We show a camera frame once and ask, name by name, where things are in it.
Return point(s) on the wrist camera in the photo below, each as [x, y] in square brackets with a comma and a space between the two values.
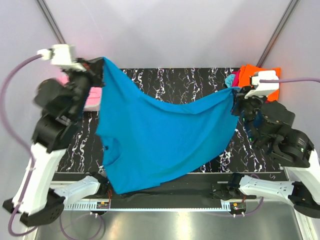
[62, 56]
[264, 83]

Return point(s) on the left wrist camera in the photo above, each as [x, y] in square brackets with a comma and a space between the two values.
[62, 56]

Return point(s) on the light blue folded t-shirt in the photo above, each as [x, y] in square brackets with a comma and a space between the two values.
[228, 81]

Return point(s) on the magenta folded t-shirt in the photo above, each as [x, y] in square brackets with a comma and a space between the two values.
[235, 82]

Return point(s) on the white plastic basket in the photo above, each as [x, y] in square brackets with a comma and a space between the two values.
[92, 107]

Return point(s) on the pink t-shirt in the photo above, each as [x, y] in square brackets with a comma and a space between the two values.
[92, 97]

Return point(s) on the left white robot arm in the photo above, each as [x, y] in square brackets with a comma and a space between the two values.
[62, 110]

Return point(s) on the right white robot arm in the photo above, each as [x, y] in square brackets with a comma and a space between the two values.
[269, 124]

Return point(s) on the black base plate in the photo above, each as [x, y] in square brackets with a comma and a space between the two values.
[191, 191]

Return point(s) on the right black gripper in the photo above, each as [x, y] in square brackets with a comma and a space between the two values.
[239, 98]

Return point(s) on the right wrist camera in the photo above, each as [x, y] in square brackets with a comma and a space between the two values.
[264, 83]

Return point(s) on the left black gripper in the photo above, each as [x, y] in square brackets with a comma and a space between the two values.
[94, 70]

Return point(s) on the orange folded t-shirt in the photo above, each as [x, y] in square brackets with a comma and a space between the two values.
[246, 71]

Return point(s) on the aluminium rail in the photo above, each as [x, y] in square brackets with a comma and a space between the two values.
[75, 206]

